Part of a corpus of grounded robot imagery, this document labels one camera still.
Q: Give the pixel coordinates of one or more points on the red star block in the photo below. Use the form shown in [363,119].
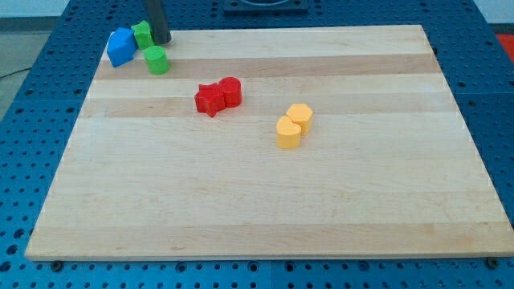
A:
[209,99]

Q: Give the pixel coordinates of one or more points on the green star block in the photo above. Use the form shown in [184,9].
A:
[143,35]

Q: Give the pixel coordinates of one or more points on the yellow heart block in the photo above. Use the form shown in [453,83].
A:
[288,133]

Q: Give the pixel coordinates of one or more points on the yellow hexagon block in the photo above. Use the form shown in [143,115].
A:
[302,115]

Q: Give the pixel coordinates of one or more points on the red cylinder block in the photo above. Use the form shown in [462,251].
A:
[231,88]

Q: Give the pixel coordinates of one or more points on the green cylinder block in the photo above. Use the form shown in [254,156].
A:
[156,60]

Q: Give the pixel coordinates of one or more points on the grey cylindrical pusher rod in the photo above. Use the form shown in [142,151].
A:
[157,21]

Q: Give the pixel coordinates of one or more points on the blue pentagon block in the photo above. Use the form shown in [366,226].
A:
[121,46]

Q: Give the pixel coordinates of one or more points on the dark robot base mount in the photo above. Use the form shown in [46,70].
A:
[264,6]

